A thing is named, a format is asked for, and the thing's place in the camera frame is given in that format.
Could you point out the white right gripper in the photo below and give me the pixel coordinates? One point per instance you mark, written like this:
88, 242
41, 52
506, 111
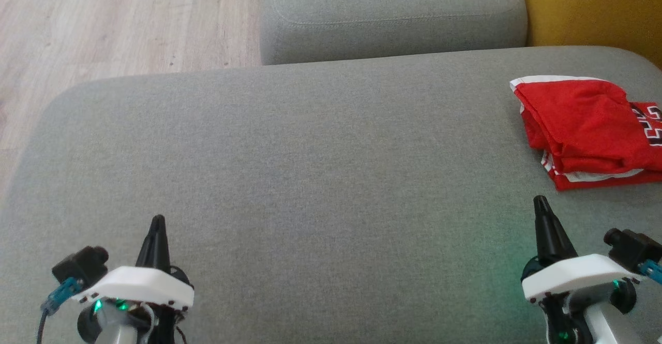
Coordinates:
574, 277

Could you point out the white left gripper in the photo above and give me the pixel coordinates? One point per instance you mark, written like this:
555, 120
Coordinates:
139, 284

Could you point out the red jersey with white sleeves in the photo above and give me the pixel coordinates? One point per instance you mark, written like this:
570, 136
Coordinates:
595, 181

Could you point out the red shorts with Bulls print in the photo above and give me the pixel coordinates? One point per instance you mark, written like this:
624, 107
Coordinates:
579, 121

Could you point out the grey sofa seat cushion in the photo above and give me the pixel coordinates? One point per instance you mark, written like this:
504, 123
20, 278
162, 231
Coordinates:
310, 152

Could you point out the yellow cushion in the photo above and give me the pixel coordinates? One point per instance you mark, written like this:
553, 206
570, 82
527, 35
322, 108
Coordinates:
595, 8

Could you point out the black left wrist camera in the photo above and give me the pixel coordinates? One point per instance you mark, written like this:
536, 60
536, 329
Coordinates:
80, 264

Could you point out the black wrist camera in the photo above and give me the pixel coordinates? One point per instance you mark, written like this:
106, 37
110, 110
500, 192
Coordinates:
80, 264
633, 248

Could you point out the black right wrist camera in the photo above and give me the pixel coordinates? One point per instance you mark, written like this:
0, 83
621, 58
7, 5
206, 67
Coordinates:
633, 248

